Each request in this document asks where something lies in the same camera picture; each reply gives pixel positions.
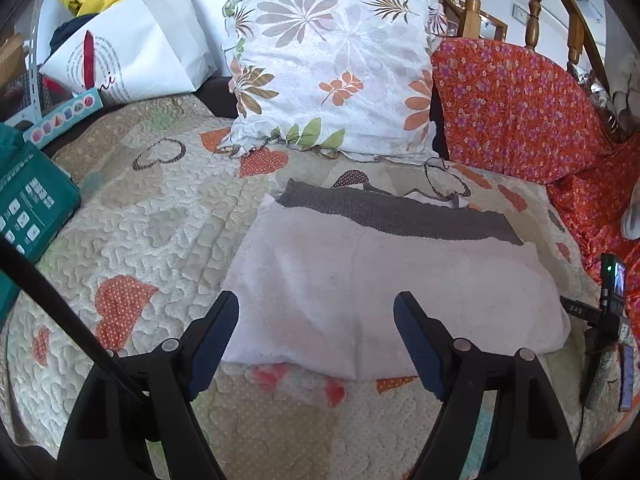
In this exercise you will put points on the quilted heart-pattern bedspread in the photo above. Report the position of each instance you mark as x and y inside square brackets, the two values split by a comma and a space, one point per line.
[160, 220]

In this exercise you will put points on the white garment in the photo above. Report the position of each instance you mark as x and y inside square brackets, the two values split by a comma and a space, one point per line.
[380, 290]

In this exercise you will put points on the long colourful shapes box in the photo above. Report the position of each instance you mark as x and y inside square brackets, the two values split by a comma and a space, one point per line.
[62, 114]

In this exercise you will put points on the white perforated shelf rail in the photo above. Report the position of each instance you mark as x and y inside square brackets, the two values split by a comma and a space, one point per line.
[33, 60]

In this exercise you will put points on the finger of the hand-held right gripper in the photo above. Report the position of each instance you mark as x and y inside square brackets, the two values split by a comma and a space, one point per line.
[594, 375]
[626, 377]

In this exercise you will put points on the dark navy cloth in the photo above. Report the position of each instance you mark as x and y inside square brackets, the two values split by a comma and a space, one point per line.
[70, 30]

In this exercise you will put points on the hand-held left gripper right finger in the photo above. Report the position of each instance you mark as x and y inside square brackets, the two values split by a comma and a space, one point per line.
[419, 347]

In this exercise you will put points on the white floral pillow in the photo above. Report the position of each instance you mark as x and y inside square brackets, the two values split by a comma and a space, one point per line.
[330, 70]

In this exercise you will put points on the orange floral blanket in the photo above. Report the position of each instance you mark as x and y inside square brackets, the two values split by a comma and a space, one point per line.
[525, 110]

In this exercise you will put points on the teal cardboard box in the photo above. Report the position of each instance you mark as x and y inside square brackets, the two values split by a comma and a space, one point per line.
[25, 205]

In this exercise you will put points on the black pole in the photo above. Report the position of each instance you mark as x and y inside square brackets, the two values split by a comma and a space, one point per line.
[55, 294]

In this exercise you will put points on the white cloth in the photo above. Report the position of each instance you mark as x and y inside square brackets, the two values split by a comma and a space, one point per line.
[631, 220]

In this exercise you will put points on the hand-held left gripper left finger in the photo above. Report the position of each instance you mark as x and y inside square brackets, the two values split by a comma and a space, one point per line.
[212, 347]

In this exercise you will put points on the grey knit garment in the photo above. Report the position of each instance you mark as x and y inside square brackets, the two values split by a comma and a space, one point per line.
[395, 212]

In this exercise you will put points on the wooden headboard rail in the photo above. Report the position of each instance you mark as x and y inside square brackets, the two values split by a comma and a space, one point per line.
[475, 15]

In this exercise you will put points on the white paper bag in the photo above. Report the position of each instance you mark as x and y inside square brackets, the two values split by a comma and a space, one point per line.
[135, 50]

